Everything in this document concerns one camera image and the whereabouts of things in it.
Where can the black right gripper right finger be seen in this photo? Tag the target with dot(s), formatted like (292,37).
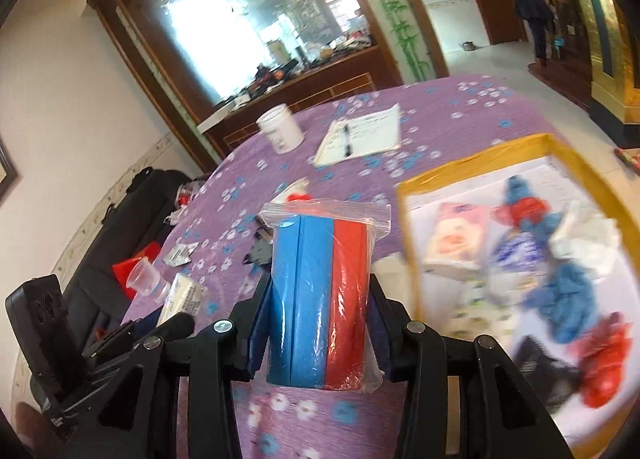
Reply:
(409,352)

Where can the pink tissue pack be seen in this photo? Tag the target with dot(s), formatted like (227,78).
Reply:
(455,249)

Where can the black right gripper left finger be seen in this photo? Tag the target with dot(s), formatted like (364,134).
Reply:
(227,351)

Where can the red plastic bag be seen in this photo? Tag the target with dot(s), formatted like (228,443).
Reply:
(601,355)

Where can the red white tissue pack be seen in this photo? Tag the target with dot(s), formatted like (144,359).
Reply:
(296,190)

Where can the crumpled silver wrapper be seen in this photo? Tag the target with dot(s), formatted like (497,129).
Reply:
(180,254)

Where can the black pen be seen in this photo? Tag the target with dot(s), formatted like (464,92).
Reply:
(347,141)

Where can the yellow-rimmed white foam box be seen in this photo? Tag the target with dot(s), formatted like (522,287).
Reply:
(493,410)

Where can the blue white tissue pack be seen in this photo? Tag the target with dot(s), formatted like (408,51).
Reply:
(517,262)

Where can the wooden sideboard counter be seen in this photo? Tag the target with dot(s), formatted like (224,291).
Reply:
(353,74)

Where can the clear plastic cup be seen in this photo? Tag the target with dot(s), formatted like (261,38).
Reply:
(146,281)

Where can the person in dark clothes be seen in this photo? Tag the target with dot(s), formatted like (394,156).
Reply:
(539,18)

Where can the blue knitted cloth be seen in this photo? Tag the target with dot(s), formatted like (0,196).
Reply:
(566,301)

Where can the blue red sponge pack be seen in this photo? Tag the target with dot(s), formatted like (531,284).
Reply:
(320,281)

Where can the white paper notepad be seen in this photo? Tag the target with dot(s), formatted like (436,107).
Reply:
(372,133)

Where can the white plastic bag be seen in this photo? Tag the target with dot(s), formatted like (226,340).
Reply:
(586,237)

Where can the blue towel with red bag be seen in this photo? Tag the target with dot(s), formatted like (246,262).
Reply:
(524,211)

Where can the white plastic jar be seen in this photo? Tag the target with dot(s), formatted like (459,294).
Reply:
(281,129)

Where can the black sofa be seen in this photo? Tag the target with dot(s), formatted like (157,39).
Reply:
(94,299)

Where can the white face tissue pack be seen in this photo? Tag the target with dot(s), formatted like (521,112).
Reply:
(185,296)

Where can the black plastic package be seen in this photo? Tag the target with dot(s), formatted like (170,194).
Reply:
(553,381)

